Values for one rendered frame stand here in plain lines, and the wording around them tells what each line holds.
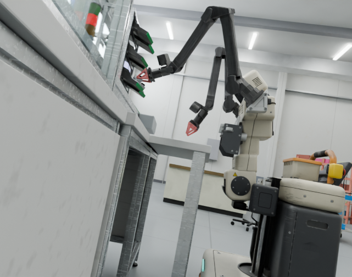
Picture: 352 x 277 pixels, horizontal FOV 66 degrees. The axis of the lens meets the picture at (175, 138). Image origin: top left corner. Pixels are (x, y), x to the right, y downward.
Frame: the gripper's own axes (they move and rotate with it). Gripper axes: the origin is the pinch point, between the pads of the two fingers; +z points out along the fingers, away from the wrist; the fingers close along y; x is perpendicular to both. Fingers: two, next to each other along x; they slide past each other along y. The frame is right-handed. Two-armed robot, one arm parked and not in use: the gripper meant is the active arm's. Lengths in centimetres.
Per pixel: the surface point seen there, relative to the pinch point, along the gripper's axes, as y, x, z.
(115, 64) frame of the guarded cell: 108, 39, -14
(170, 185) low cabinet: -432, 79, 56
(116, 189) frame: 98, 63, -5
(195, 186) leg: 56, 69, -21
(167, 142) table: 57, 50, -15
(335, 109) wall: -1060, -52, -632
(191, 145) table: 57, 54, -23
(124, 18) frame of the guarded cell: 108, 30, -18
